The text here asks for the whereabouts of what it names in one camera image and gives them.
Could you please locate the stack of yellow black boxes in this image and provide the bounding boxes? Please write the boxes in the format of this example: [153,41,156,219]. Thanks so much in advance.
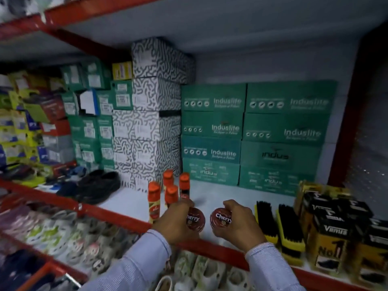
[293,180,388,289]

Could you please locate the stack of large green shoeboxes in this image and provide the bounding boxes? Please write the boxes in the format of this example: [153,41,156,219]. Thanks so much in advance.
[181,80,338,197]

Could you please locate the round red shoe polish tin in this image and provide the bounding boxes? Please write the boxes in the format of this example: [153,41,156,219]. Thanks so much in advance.
[186,207,206,231]
[210,208,233,232]

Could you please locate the orange capped polish bottle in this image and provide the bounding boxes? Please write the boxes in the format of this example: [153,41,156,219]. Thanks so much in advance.
[148,181,161,225]
[164,185,179,209]
[179,172,190,201]
[162,169,174,191]

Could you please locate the red metal shelf rack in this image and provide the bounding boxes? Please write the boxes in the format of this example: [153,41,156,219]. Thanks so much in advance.
[0,0,388,291]

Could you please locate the black bristle yellow shoe brush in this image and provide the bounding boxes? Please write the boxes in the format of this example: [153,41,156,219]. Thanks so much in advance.
[275,204,306,267]
[254,201,279,245]

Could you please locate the stack of black white patterned shoeboxes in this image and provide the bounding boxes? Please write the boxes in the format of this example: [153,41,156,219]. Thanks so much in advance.
[112,37,196,193]

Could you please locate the stack of colourful mixed shoeboxes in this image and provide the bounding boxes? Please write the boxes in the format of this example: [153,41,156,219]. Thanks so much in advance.
[0,67,76,171]

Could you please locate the stack of small green shoeboxes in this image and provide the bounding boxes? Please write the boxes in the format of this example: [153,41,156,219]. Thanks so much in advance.
[60,59,134,173]

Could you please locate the blue and white shoebox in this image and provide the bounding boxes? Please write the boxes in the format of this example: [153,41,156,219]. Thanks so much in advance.
[78,89,100,117]

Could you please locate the person's left forearm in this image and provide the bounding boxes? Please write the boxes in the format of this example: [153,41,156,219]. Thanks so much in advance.
[79,229,172,291]

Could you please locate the pile of white patterned sandals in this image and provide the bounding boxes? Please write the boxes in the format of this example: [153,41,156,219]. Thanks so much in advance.
[0,200,258,291]

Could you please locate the person's right forearm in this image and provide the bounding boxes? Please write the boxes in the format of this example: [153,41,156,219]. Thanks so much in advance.
[245,242,306,291]

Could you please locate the small yellow box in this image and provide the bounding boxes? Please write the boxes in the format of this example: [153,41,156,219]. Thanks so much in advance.
[112,61,133,81]

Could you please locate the blue shoes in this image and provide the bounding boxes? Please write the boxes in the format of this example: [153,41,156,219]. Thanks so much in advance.
[45,165,88,191]

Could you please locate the person's right hand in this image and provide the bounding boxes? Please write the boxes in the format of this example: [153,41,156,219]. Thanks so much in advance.
[210,199,268,254]

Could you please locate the pair of black shoes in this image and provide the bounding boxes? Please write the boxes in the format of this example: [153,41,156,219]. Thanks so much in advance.
[56,170,121,206]

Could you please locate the person's left hand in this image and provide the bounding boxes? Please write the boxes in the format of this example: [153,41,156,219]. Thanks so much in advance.
[152,199,201,245]

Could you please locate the pile of dark footwear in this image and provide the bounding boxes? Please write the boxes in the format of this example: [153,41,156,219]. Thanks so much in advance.
[0,247,58,291]

